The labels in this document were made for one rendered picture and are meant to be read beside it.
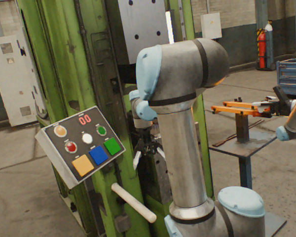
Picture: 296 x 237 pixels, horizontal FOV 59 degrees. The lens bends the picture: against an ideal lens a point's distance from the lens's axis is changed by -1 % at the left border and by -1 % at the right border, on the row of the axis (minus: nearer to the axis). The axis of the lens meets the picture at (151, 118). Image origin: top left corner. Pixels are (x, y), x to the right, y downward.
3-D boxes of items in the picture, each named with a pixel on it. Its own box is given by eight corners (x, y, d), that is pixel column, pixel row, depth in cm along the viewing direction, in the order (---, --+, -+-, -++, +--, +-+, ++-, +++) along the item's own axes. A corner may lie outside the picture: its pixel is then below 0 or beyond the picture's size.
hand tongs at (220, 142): (260, 120, 216) (260, 118, 215) (265, 120, 212) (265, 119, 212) (212, 145, 184) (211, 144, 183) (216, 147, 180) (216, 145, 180)
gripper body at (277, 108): (268, 115, 145) (289, 118, 135) (267, 99, 142) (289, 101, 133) (275, 111, 149) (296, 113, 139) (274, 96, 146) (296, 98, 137)
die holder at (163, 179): (205, 180, 186) (198, 121, 174) (162, 205, 168) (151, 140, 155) (160, 159, 233) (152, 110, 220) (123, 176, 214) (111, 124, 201)
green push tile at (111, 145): (121, 149, 133) (113, 136, 133) (112, 155, 128) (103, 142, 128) (119, 150, 134) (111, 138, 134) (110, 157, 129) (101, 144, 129)
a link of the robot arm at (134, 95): (129, 94, 102) (126, 91, 110) (135, 121, 105) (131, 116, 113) (149, 90, 104) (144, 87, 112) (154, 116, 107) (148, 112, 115)
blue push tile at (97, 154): (108, 157, 125) (100, 144, 125) (98, 165, 120) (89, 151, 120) (106, 159, 126) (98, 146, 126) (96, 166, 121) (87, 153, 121)
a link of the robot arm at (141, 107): (166, 97, 95) (158, 93, 105) (136, 103, 92) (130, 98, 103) (170, 118, 97) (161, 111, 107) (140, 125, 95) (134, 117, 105)
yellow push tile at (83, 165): (94, 167, 117) (85, 153, 117) (82, 176, 112) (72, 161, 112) (92, 169, 118) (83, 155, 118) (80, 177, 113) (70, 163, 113)
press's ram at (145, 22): (182, 53, 166) (173, -16, 154) (129, 64, 147) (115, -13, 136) (147, 56, 200) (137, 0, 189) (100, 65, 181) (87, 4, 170)
